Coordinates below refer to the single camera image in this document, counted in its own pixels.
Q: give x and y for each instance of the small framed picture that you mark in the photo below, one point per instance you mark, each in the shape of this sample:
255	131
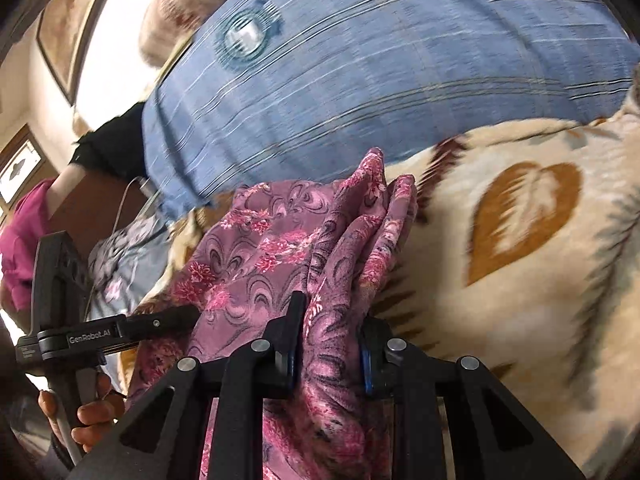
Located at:
20	170

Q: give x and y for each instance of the person's pink clothing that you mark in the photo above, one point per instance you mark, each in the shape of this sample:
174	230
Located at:
22	245

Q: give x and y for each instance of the grey patterned blanket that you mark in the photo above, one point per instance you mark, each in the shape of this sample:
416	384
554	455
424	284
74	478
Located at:
130	260

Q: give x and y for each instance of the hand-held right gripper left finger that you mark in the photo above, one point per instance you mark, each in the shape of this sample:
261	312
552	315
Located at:
285	360

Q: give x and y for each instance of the brown wooden furniture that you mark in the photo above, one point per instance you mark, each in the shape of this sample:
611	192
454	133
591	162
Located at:
85	205

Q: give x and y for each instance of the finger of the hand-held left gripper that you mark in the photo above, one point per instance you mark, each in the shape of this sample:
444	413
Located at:
165	320

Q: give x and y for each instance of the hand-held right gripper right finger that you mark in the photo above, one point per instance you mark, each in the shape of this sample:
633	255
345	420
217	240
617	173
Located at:
368	370

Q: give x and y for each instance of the beige floral pillow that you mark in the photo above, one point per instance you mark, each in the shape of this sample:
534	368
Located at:
190	5

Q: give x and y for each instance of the person's left hand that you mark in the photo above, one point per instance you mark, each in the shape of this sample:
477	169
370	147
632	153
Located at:
97	425

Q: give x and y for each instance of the cream leaf print blanket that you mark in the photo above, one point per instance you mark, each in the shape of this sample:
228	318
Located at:
500	310

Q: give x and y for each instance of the black garment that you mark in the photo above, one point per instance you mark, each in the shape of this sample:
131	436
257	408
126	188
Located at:
110	150

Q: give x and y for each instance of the pink floral cloth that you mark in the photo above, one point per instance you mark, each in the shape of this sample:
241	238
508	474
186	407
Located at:
260	250

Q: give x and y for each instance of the blue plaid pillow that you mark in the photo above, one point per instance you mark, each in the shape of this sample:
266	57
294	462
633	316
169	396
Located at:
400	60

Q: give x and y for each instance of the large wooden picture frame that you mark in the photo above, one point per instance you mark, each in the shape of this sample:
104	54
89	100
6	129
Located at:
65	25

